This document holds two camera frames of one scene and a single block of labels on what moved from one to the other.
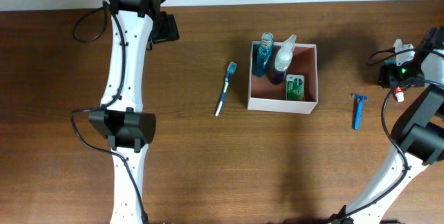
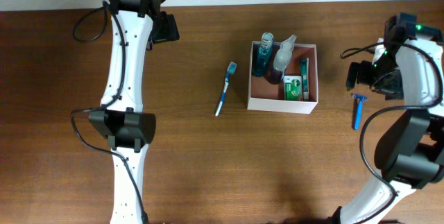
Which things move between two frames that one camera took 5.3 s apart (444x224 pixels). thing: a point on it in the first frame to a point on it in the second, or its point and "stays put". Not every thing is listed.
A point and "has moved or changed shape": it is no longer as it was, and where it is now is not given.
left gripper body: [166, 28] stays put
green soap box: [295, 87] stays put
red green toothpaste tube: [399, 93] has moved or changed shape
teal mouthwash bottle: [264, 53] stays put
